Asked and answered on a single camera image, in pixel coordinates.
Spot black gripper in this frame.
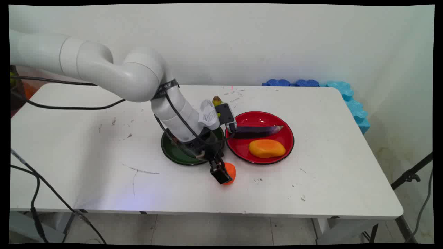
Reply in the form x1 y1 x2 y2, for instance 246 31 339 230
166 126 232 185

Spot long purple eggplant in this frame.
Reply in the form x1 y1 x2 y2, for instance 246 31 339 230
233 125 284 139

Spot round orange fruit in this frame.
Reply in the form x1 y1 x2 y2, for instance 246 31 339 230
221 163 237 186

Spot dark green plate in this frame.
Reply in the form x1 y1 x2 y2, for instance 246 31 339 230
161 126 225 166

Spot yellow orange mango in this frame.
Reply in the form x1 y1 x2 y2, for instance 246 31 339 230
248 139 286 159

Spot red plate with black rim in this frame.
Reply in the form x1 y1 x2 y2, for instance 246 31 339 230
225 111 295 165

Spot blue foam blocks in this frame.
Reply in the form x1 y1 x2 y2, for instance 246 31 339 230
320 81 371 135

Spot grey table leg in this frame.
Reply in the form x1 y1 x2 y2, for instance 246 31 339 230
10 211 75 243

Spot black tripod stand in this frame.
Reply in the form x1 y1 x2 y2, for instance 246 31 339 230
390 152 433 243

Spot dark brown bin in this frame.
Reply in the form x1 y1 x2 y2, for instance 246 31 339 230
10 65 27 112

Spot black velcro strap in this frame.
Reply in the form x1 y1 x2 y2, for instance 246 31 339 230
152 79 179 101

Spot black camera cable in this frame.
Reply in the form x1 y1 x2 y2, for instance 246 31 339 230
10 89 236 146

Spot grey black floor cable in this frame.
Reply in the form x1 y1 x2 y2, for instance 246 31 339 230
10 149 106 244

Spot thin black cable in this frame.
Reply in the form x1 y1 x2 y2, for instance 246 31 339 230
10 76 97 86

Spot grey hanging cable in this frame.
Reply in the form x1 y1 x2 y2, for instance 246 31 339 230
406 169 434 243

